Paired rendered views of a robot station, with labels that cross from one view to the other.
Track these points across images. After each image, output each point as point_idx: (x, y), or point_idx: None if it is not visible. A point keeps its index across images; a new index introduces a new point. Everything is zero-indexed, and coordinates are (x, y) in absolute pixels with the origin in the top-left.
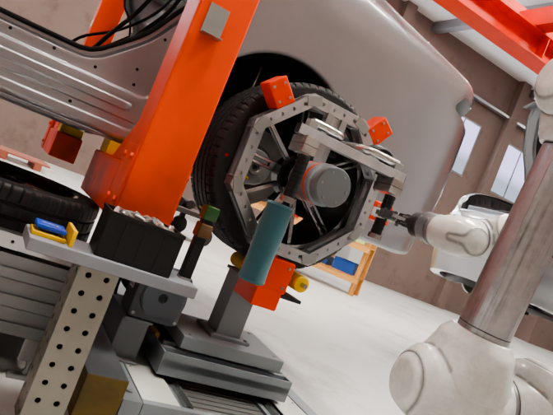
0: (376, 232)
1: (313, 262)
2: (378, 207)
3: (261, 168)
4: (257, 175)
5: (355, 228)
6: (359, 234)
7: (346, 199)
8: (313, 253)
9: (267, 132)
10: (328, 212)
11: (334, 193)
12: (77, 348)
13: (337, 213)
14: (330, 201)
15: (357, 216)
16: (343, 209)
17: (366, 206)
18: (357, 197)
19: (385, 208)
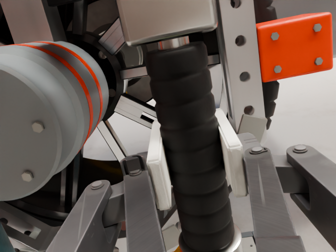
0: (196, 248)
1: (178, 242)
2: (151, 136)
3: (121, 54)
4: (126, 65)
5: (239, 127)
6: (257, 134)
7: (212, 53)
8: (168, 225)
9: (108, 0)
10: (212, 83)
11: (1, 151)
12: None
13: (217, 86)
14: (10, 181)
15: (230, 97)
16: (219, 75)
17: (237, 60)
18: (218, 42)
19: (129, 167)
